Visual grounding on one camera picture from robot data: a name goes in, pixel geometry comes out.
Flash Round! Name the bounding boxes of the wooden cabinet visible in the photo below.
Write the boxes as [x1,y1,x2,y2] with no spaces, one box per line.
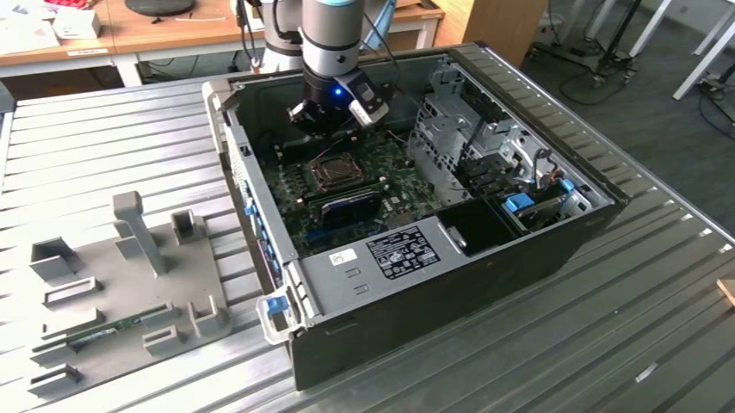
[461,0,547,68]

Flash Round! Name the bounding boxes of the metal socket cover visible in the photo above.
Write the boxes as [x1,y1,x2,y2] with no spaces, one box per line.
[309,152,368,192]

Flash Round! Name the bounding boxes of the white paper sheets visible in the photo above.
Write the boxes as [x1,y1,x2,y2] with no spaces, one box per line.
[0,3,60,56]

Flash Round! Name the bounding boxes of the CPU socket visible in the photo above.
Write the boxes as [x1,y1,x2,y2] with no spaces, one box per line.
[305,150,368,194]

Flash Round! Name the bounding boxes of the white table frame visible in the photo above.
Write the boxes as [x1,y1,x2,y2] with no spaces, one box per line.
[628,0,673,58]
[671,23,735,101]

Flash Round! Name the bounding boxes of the metal drive cage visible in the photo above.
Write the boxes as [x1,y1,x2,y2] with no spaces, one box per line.
[409,58,529,203]

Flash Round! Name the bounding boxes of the silver CPU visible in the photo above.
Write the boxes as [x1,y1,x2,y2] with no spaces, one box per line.
[318,161,354,182]

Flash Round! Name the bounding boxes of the green motherboard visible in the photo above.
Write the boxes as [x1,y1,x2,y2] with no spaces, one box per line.
[260,128,477,259]

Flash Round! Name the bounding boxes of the white cardboard box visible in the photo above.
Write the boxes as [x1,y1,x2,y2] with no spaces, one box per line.
[50,8,102,40]

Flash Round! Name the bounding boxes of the black wheeled stand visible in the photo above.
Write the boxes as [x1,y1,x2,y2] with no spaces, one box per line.
[524,0,648,89]

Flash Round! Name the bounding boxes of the hard disk in blue carrier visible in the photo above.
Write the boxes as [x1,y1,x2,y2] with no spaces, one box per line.
[500,192,571,234]

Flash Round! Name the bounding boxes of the black disk wire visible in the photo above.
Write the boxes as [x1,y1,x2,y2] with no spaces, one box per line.
[531,148,561,190]

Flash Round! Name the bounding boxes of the wooden desk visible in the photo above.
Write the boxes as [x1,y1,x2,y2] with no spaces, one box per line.
[0,0,142,87]
[105,0,447,87]

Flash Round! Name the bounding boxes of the black graphics card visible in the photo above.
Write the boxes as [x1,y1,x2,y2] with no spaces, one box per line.
[317,191,384,232]

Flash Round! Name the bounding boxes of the blue expansion slot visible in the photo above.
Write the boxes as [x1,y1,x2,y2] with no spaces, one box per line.
[305,224,349,245]

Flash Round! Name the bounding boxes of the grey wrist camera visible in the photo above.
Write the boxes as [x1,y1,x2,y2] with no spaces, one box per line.
[332,71,391,129]

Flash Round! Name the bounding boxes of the grey parts rack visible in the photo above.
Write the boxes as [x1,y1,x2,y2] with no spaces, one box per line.
[25,191,234,399]

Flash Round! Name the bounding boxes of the green RAM stick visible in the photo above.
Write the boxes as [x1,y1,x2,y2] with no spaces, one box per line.
[301,182,384,206]
[61,312,152,348]

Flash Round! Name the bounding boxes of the black round pad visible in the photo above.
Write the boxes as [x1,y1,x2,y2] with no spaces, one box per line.
[124,0,194,17]

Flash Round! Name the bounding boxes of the grey power supply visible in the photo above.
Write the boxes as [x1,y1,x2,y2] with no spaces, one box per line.
[294,214,472,317]

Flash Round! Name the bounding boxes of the black PC case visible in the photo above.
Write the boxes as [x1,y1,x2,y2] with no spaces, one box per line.
[201,41,632,391]

